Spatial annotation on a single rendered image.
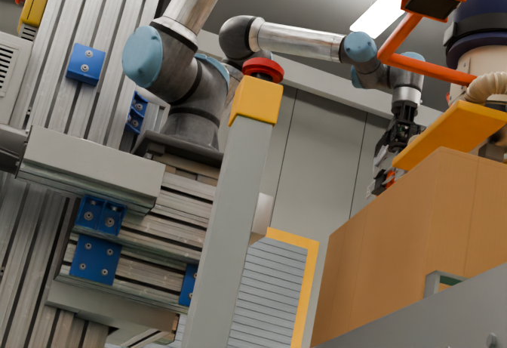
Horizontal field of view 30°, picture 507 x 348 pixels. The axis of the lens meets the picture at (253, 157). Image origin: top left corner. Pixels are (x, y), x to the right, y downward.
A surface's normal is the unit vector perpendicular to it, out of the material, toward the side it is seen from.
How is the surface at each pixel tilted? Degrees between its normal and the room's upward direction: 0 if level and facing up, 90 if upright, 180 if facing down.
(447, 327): 90
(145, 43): 97
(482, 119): 179
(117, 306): 90
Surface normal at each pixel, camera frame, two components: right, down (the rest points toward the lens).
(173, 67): 0.61, 0.29
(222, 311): 0.23, -0.31
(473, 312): -0.95, -0.26
